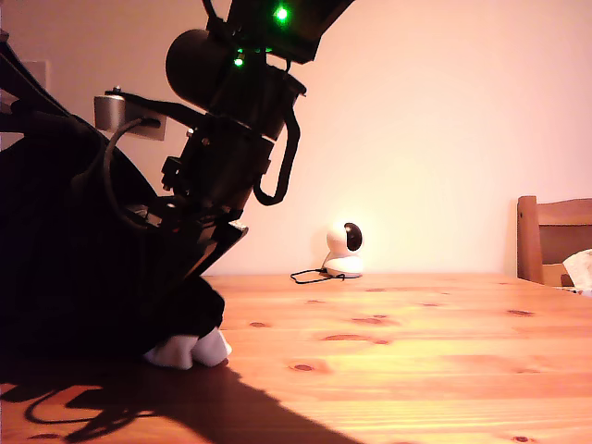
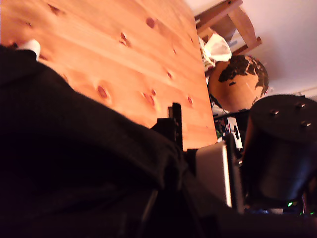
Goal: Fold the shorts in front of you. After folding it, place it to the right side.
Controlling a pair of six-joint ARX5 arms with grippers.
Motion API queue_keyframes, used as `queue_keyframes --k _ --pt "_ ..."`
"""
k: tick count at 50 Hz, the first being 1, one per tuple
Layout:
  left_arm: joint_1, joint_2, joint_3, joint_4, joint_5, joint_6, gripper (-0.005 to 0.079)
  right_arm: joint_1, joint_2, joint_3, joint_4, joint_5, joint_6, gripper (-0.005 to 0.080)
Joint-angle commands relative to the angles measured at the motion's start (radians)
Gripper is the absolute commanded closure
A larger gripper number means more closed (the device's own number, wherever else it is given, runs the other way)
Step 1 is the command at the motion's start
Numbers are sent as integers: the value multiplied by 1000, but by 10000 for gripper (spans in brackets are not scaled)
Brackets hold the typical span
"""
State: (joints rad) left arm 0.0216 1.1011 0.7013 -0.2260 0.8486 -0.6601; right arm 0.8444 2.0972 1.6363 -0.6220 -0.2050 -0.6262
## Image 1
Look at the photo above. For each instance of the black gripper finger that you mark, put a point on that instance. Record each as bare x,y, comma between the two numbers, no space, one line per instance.
28,88

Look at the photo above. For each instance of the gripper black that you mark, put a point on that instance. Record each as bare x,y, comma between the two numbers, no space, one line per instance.
217,171

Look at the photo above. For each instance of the black shorts with white stripes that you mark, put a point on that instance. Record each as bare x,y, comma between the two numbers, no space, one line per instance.
69,277

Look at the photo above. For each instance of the wooden chair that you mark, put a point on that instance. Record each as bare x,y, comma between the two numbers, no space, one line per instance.
529,240

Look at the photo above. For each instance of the patterned tissue box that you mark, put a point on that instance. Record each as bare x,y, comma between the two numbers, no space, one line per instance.
578,290

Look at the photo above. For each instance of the white tissue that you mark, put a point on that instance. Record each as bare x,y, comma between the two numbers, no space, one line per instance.
580,267

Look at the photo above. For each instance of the white light switch plate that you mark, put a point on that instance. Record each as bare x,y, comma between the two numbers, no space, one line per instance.
39,71

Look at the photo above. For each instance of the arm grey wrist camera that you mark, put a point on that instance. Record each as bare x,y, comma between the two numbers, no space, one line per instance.
108,111

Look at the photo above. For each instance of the white dome security camera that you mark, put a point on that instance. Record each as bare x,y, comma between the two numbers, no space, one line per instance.
342,263

